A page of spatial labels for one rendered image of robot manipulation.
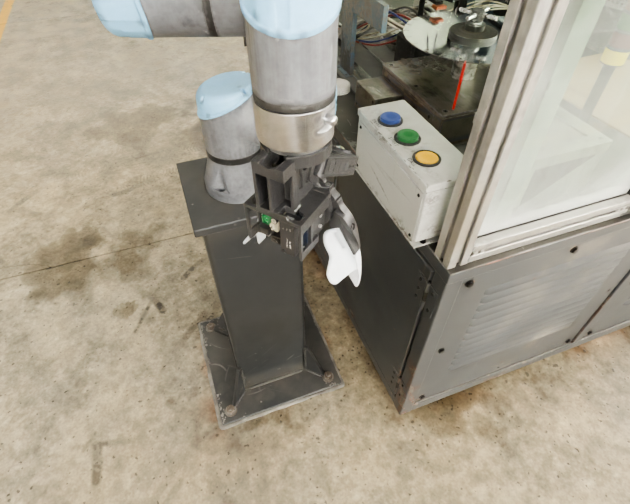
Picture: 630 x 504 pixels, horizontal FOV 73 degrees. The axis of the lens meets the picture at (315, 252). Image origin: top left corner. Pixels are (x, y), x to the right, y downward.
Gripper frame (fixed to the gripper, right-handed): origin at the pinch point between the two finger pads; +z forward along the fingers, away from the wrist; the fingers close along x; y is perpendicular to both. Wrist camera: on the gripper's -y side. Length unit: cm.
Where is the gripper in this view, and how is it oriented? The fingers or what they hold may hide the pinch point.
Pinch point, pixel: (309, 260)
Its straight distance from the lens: 57.3
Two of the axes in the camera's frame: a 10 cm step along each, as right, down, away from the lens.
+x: 8.6, 3.7, -3.5
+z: 0.0, 6.8, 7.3
